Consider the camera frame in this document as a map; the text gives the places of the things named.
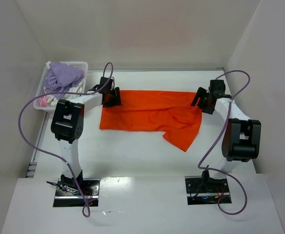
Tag orange t shirt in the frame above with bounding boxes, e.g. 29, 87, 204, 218
100, 90, 202, 152

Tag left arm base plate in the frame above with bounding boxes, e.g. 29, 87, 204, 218
53, 178, 100, 208

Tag purple t shirt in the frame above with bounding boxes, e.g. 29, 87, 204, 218
43, 62, 84, 94

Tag white t shirt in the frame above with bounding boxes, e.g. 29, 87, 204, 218
46, 82, 83, 107

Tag pink cloth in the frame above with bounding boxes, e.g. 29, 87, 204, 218
38, 96, 48, 108

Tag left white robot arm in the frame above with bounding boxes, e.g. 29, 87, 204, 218
51, 77, 121, 190

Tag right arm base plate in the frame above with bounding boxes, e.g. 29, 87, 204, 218
184, 176, 232, 205

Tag white plastic laundry basket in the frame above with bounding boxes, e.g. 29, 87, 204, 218
33, 61, 88, 113

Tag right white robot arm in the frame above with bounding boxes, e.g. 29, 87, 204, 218
191, 79, 261, 192

